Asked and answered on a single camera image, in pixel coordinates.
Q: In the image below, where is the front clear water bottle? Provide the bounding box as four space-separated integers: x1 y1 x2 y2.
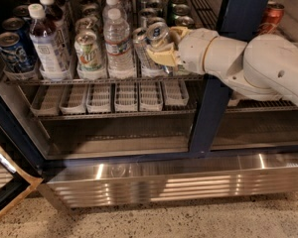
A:
104 8 134 78

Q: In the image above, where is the open fridge door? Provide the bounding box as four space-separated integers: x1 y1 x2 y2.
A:
0 146 43 219

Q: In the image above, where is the lower wire shelf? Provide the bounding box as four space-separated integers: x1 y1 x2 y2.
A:
18 79 298 121

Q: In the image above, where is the wire shelf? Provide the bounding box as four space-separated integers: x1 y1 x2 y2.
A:
18 79 298 121
3 0 221 85

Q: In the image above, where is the front dark tea bottle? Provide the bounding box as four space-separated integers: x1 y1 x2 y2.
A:
28 4 69 72

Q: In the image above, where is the front green soda can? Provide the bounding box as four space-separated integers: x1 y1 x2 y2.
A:
173 64 191 76

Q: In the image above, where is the dark tea bottle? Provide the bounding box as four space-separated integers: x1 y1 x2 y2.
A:
40 0 70 49
28 4 69 72

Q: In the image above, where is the clear water bottle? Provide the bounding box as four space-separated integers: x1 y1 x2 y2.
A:
102 0 123 21
104 8 134 78

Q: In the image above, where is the blue pepsi can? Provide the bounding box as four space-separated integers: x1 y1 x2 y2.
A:
0 32 34 73
2 17 33 46

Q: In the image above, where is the blue fridge door frame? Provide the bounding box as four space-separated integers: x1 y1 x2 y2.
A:
190 0 268 156

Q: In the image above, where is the red soda can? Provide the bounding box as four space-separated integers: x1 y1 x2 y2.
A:
258 3 284 35

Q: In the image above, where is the front 7up can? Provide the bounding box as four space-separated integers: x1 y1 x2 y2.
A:
74 30 104 71

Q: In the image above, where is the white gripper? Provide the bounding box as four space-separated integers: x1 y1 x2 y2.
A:
146 26 219 74

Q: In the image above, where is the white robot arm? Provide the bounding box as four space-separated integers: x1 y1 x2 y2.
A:
146 27 298 107

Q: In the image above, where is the top wire shelf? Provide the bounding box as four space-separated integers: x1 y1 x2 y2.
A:
3 0 221 85

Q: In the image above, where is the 7up can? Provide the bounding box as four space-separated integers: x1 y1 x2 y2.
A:
74 30 104 71
75 17 98 34

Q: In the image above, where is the steel fridge bottom grille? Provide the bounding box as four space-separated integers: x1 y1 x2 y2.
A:
38 153 298 212

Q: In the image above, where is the green soda can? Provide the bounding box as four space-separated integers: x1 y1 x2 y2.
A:
175 16 195 29
171 4 190 18
173 64 191 76

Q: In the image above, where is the front blue pepsi can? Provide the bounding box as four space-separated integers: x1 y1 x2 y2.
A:
0 32 34 73

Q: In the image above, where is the red bull can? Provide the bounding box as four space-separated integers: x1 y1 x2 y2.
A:
146 22 173 77
132 27 160 70
147 0 164 17
138 8 157 28

